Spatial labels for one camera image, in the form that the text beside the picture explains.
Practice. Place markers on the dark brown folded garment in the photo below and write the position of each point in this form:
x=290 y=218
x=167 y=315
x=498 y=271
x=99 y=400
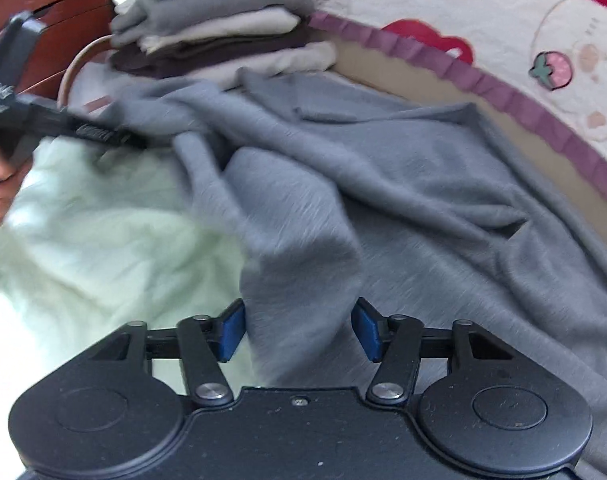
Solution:
x=193 y=60

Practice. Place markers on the grey garment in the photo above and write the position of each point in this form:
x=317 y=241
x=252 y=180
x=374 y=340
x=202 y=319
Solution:
x=233 y=7
x=383 y=185

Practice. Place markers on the light green cloth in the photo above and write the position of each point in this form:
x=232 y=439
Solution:
x=108 y=240

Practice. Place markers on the cardboard box with purple tape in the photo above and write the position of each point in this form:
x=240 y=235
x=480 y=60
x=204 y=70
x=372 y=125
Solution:
x=408 y=82

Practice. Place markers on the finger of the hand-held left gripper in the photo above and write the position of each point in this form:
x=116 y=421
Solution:
x=103 y=135

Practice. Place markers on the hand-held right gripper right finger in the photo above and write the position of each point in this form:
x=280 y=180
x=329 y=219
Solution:
x=366 y=332

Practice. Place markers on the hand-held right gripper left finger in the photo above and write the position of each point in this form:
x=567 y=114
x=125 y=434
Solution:
x=232 y=332

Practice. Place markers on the grey folded garment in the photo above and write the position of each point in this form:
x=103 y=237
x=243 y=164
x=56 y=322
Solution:
x=233 y=7

